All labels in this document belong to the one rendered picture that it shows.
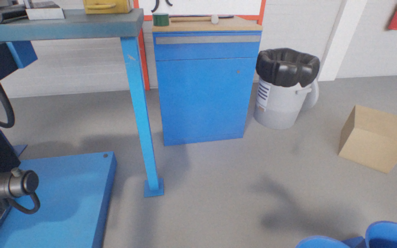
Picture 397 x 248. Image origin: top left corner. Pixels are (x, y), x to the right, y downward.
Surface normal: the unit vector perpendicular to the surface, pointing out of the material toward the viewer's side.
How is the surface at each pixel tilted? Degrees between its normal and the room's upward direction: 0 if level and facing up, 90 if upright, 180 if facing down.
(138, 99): 90
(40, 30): 90
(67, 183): 0
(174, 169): 0
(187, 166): 0
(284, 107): 93
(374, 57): 90
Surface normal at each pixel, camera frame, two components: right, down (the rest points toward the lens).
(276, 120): -0.26, 0.59
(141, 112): 0.18, 0.57
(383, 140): -0.57, 0.47
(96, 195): 0.02, -0.82
